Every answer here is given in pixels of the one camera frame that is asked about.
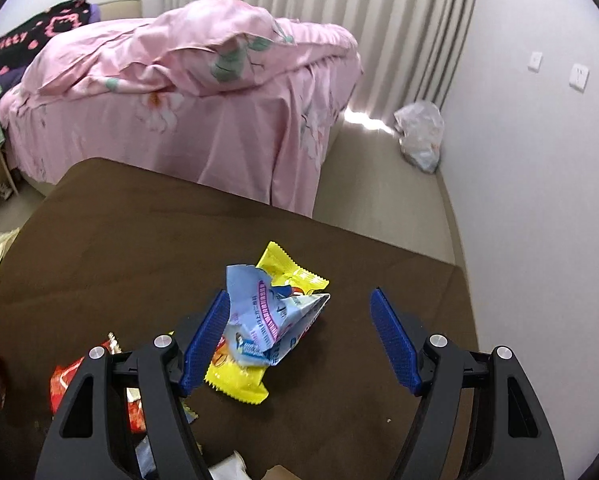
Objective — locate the yellow chip wrapper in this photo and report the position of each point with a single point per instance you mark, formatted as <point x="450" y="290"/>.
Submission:
<point x="245" y="383"/>

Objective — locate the white wall socket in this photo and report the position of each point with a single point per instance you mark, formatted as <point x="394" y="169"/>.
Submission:
<point x="578" y="77"/>

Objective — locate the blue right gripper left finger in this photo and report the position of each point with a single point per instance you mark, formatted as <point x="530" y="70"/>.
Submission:
<point x="200" y="333"/>

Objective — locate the black pink kitty blanket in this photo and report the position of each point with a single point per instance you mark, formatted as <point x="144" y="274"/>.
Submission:
<point x="21" y="45"/>

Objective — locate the white wall switch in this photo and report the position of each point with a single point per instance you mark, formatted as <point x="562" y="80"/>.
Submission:
<point x="534" y="62"/>

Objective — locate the white plastic bag on floor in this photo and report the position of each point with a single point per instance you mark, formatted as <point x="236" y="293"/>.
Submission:
<point x="420" y="130"/>

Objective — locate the light blue wrapper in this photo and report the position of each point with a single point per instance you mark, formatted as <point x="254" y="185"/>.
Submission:
<point x="266" y="321"/>

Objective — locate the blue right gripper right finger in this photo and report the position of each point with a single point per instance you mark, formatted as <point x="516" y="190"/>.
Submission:
<point x="402" y="336"/>

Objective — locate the silver small wrapper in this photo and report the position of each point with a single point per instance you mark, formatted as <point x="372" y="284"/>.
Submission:
<point x="143" y="450"/>

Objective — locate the pink floral bed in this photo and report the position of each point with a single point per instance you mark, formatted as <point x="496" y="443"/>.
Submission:
<point x="217" y="92"/>

